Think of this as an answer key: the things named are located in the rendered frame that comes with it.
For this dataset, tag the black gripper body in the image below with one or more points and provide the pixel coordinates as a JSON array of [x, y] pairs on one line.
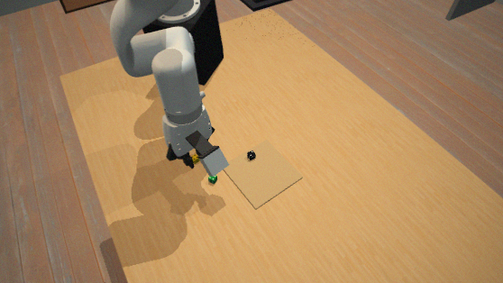
[[176, 133]]

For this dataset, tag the beige flat mat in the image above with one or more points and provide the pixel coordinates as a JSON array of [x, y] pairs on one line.
[[264, 177]]

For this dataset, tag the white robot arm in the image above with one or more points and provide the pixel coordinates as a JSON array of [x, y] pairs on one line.
[[174, 68]]

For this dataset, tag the black die with white pips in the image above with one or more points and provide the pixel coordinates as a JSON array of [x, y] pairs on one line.
[[251, 155]]

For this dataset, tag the green die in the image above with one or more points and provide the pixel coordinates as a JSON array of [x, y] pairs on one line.
[[212, 179]]

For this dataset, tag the yellow die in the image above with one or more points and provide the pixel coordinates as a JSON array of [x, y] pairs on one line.
[[195, 159]]

